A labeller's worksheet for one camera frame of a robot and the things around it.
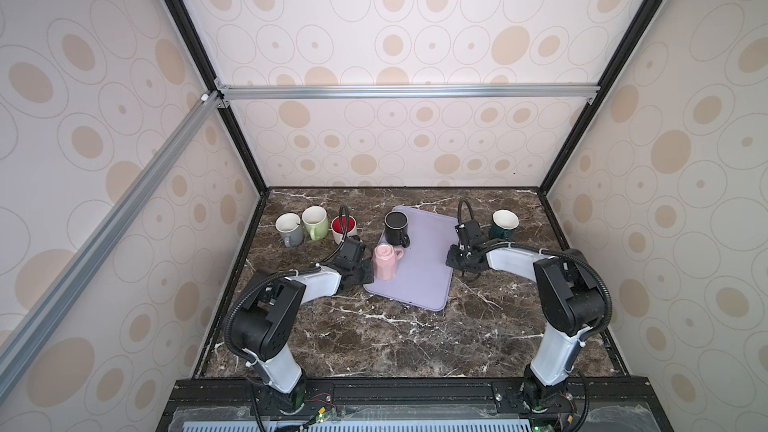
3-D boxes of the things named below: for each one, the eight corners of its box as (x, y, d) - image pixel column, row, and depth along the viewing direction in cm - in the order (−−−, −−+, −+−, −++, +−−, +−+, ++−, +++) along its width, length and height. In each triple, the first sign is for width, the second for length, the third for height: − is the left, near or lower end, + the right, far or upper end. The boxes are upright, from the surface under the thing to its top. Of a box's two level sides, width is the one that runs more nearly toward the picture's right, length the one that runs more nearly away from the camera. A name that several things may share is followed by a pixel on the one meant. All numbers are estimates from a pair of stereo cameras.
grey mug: (293, 257, 102) (285, 240, 94) (280, 235, 108) (271, 218, 100) (313, 245, 105) (307, 228, 97) (299, 225, 111) (292, 207, 103)
